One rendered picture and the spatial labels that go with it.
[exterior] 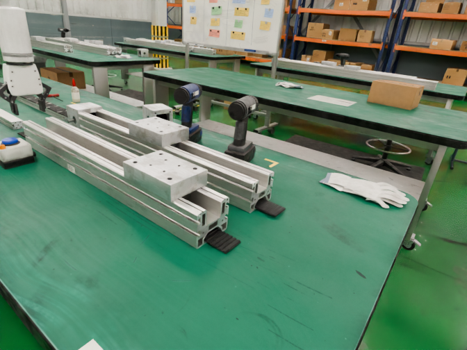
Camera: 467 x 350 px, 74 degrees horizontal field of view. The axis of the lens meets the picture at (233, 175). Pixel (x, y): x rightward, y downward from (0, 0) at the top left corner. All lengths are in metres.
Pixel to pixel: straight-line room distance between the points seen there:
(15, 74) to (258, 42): 2.96
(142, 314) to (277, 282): 0.24
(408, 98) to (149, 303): 2.20
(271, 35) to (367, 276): 3.29
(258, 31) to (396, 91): 1.89
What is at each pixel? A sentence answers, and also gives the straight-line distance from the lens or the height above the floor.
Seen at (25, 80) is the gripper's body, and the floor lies 0.99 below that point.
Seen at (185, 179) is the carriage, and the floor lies 0.90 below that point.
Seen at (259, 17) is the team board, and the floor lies 1.33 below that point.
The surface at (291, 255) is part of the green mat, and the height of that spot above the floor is 0.78.
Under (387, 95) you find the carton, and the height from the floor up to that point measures 0.85.
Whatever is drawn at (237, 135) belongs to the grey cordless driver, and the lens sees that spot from 1.00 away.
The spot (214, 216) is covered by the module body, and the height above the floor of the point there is 0.82.
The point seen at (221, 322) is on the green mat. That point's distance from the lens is 0.53.
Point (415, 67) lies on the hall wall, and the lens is 10.98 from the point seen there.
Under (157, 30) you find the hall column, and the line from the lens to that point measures 9.19.
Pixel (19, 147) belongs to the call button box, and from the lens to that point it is 1.09.
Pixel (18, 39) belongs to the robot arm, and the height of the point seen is 1.11.
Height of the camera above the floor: 1.20
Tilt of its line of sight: 25 degrees down
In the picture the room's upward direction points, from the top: 5 degrees clockwise
